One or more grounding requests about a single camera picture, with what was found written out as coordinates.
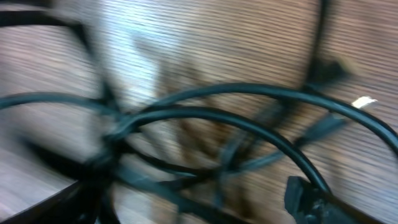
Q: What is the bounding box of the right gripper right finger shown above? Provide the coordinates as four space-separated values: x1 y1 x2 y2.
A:
284 176 383 224

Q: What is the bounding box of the black usb cable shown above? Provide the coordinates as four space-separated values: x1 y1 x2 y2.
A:
0 0 380 224
0 82 398 224

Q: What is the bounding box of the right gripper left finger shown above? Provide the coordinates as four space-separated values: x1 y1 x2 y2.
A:
1 181 103 224

